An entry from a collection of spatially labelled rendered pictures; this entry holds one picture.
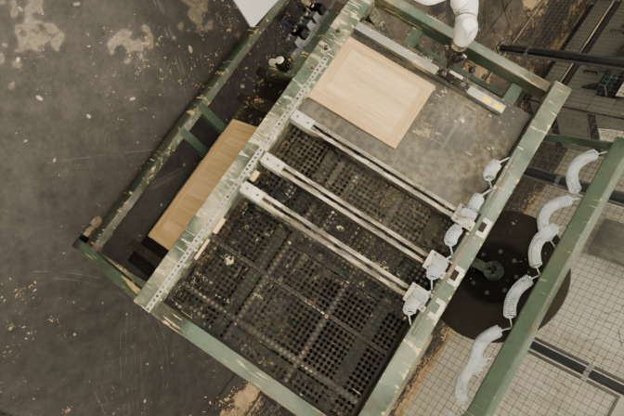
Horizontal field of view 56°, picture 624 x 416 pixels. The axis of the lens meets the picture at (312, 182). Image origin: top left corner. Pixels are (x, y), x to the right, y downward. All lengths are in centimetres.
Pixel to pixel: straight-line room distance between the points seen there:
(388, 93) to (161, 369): 259
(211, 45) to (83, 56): 84
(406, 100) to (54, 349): 261
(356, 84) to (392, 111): 26
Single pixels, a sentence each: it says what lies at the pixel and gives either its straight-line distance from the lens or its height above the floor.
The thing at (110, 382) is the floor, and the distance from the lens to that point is 439.
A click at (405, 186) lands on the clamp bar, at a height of 151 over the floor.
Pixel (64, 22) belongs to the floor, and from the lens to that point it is 347.
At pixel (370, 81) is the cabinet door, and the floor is 109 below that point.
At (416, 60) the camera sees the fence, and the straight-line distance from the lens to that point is 339.
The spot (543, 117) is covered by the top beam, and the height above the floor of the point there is 187.
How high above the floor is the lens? 322
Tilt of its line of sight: 42 degrees down
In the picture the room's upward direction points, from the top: 112 degrees clockwise
